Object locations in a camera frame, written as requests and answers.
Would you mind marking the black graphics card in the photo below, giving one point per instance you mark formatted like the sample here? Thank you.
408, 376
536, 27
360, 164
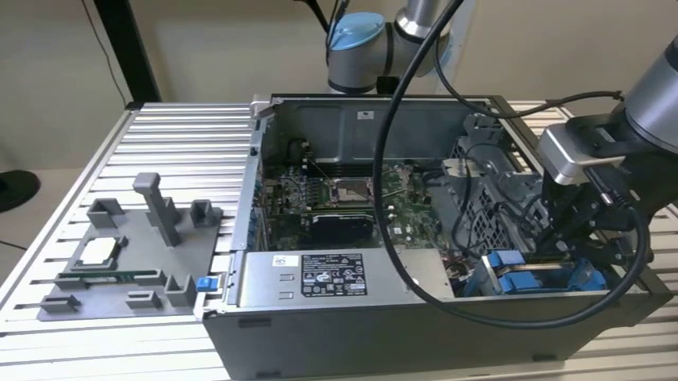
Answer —
339, 232

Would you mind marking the silver CPU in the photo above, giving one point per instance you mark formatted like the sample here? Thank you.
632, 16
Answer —
97, 252

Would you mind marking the black round base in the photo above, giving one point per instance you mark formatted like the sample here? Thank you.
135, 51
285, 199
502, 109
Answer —
19, 190

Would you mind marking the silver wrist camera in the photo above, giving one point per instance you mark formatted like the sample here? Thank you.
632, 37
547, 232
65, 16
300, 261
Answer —
566, 158

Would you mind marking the black RAM slot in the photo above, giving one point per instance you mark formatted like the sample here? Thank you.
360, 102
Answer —
350, 163
350, 205
350, 172
387, 212

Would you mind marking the CPU socket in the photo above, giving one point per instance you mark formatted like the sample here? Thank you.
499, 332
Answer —
350, 192

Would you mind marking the grey parts rack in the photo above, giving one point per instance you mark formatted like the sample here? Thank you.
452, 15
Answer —
132, 238

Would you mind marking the blue disk carrier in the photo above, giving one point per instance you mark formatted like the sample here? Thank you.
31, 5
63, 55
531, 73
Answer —
519, 283

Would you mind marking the green RAM stick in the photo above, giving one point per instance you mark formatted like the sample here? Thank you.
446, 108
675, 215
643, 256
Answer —
121, 275

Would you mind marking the blue case latch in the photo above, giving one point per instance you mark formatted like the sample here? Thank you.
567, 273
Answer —
207, 284

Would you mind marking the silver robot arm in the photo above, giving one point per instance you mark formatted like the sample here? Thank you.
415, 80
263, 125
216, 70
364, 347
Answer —
657, 99

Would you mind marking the silver power supply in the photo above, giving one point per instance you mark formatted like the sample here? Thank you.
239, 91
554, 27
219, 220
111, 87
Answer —
264, 285

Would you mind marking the dark grey PC case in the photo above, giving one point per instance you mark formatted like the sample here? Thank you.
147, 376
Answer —
371, 337

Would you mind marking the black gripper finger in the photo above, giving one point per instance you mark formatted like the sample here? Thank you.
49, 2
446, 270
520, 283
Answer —
558, 218
603, 252

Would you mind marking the green motherboard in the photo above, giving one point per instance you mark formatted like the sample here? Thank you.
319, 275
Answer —
407, 206

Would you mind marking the grey metal disk bay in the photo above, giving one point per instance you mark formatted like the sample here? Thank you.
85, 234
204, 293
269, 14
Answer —
479, 176

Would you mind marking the metal locking lever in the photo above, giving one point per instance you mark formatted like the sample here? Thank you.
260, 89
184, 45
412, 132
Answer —
320, 168

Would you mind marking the black upright post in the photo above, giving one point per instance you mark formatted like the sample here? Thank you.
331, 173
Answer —
132, 59

